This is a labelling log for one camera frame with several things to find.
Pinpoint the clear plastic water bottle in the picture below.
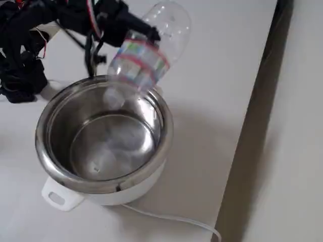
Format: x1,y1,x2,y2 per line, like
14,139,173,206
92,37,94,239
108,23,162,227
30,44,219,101
104,1,192,111

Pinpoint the white electric cooking pot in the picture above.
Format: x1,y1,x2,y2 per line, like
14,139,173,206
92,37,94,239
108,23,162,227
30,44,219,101
41,74,175,211

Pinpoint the stainless steel inner pot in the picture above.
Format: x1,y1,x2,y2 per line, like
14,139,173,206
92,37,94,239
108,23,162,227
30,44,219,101
35,75,175,195

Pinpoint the thick black cable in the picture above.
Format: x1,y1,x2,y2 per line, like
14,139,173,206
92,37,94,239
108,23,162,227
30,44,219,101
60,25,108,78

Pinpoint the white power cord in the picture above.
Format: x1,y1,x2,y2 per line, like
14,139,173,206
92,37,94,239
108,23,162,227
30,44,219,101
120,203,223,242

